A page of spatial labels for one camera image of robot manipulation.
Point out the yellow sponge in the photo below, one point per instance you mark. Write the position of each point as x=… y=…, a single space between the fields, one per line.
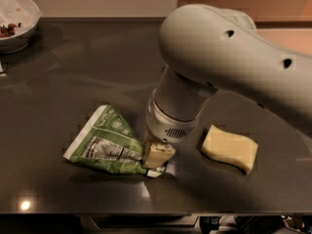
x=236 y=150

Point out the green jalapeno chip bag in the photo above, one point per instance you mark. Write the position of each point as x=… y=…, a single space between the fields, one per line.
x=108 y=143

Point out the white bowl with food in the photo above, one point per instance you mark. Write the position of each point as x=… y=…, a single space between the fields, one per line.
x=24 y=14

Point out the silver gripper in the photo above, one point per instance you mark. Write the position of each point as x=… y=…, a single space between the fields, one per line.
x=167 y=127

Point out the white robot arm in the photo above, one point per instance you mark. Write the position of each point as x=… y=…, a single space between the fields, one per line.
x=207 y=49

